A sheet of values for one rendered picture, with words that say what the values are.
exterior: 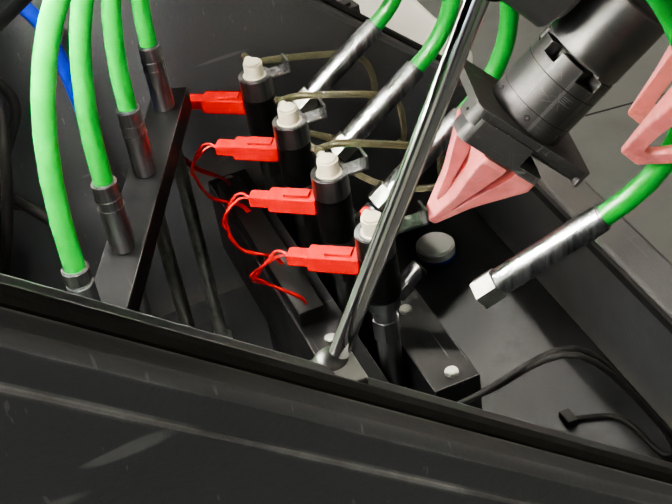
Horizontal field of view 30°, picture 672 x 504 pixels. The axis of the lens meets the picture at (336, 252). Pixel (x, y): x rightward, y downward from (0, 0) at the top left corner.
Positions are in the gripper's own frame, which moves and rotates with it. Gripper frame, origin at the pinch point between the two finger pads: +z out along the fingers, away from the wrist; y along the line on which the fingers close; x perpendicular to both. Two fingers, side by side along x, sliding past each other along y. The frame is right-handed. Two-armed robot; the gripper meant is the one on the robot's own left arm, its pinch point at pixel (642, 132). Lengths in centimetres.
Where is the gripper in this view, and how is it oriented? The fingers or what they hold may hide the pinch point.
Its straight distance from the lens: 75.7
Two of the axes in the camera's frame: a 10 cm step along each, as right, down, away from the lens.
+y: -2.7, 8.0, -5.4
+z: -5.7, 3.2, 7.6
